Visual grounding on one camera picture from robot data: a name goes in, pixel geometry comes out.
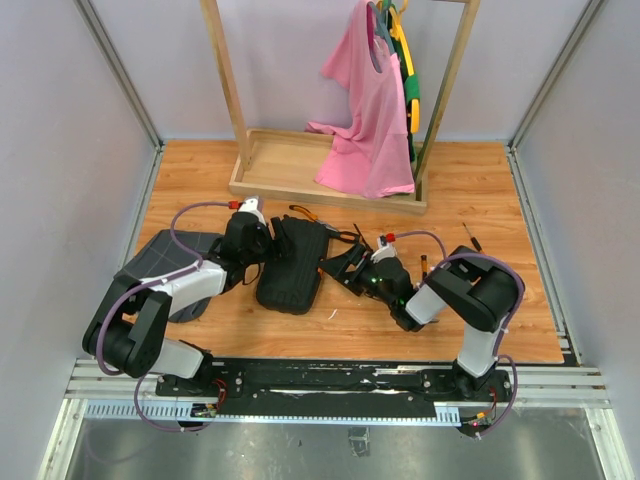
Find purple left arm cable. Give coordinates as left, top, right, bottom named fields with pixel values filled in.
left=94, top=199, right=251, bottom=434

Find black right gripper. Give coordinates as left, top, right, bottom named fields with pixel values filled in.
left=317, top=242, right=396, bottom=308

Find orange black pliers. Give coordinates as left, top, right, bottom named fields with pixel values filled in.
left=288, top=204, right=337, bottom=232

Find small orange black screwdriver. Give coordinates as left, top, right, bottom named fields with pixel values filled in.
left=462, top=222, right=484, bottom=253

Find grey cable duct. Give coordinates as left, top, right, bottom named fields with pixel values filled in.
left=85, top=400, right=462, bottom=427

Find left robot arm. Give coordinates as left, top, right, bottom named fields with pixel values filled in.
left=82, top=195, right=281, bottom=396

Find wooden clothes rack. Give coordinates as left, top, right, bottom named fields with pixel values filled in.
left=200, top=1, right=480, bottom=215

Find green yellow hangers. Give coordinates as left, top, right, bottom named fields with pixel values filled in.
left=377, top=1, right=421, bottom=165

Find right aluminium frame post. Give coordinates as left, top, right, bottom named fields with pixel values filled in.
left=507, top=0, right=609, bottom=151

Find left aluminium frame post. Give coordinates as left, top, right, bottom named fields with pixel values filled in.
left=73, top=0, right=164, bottom=150

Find dark grey folded cloth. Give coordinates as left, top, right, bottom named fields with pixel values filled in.
left=114, top=229, right=222, bottom=323

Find aluminium frame post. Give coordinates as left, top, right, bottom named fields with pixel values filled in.
left=507, top=0, right=609, bottom=151
left=73, top=0, right=164, bottom=150

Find black plastic tool case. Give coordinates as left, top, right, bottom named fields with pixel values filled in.
left=256, top=215, right=329, bottom=315

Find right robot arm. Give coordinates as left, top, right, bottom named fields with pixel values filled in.
left=320, top=239, right=525, bottom=400

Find orange grid handle tool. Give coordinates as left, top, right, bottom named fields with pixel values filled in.
left=420, top=254, right=429, bottom=279

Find pink t-shirt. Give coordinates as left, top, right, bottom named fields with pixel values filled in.
left=306, top=1, right=415, bottom=199

